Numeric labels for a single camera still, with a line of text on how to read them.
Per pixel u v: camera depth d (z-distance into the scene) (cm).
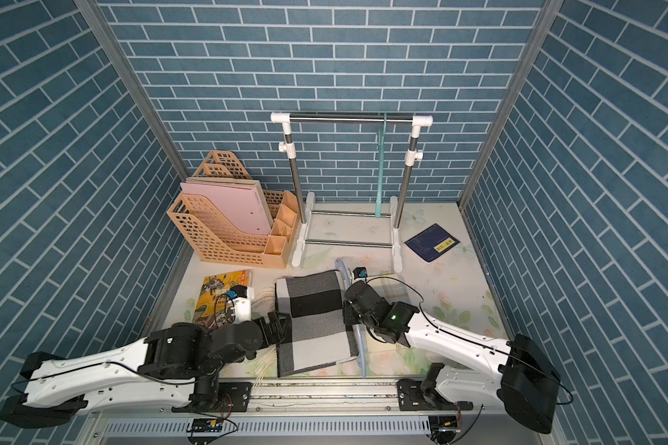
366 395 76
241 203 88
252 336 50
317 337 81
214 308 90
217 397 65
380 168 74
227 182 85
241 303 60
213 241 91
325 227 113
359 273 72
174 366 43
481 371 45
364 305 60
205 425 72
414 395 74
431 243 109
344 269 89
